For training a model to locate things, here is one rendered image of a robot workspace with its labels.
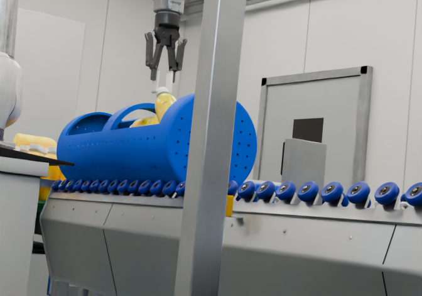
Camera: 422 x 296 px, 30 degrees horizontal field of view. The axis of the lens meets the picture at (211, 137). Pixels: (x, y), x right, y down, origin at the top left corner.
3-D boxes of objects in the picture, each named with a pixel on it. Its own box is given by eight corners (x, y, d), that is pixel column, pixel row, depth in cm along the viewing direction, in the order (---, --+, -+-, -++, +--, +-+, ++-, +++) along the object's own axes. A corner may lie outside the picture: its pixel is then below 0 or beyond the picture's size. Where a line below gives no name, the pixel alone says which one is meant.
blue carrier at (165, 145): (159, 187, 203) (175, 80, 206) (49, 184, 278) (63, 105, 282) (250, 203, 216) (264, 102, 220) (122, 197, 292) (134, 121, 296)
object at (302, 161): (285, 208, 171) (291, 137, 172) (274, 208, 174) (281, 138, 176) (321, 212, 176) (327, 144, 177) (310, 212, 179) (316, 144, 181)
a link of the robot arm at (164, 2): (190, -5, 232) (188, 16, 232) (175, 1, 240) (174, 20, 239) (163, -11, 227) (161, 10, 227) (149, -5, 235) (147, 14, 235)
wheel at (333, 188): (343, 179, 148) (348, 186, 149) (328, 179, 152) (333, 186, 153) (330, 197, 146) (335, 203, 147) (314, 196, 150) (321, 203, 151)
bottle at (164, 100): (171, 153, 221) (156, 107, 233) (193, 142, 221) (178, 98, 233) (162, 137, 216) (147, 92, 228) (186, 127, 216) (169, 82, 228)
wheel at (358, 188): (369, 179, 142) (375, 187, 142) (353, 179, 145) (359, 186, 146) (356, 197, 140) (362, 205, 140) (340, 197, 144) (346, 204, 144)
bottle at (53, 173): (49, 200, 291) (56, 151, 293) (33, 199, 293) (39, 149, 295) (59, 202, 297) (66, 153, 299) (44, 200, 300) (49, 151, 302)
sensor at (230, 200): (223, 216, 169) (225, 193, 170) (216, 215, 172) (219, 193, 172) (254, 219, 173) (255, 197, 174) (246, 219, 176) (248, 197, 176)
